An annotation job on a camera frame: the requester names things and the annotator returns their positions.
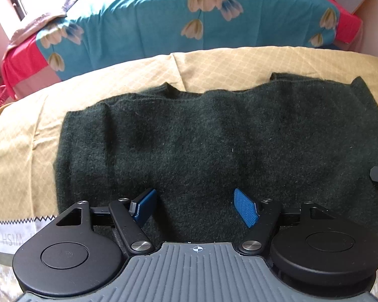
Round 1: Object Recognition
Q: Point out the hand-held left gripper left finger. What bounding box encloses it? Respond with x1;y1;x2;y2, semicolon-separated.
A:
55;188;155;256

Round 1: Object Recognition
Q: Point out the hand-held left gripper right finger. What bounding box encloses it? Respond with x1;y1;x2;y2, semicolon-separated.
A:
234;188;335;256

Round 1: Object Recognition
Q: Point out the dark green knit sweater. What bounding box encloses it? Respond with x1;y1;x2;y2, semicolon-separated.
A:
53;72;378;250

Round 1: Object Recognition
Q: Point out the yellow diamond-pattern blanket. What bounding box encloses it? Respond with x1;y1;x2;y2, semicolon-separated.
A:
0;45;378;224

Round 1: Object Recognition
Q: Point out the beige patterned bedsheet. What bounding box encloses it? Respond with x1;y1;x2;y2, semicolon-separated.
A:
0;215;378;302

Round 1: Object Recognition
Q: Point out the wooden furniture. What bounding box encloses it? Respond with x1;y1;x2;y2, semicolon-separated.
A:
353;0;378;60

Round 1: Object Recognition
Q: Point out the teal floral quilt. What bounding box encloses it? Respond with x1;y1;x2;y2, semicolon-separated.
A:
1;0;363;99

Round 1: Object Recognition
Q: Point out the pink cloth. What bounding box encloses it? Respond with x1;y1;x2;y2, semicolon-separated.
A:
3;0;86;58

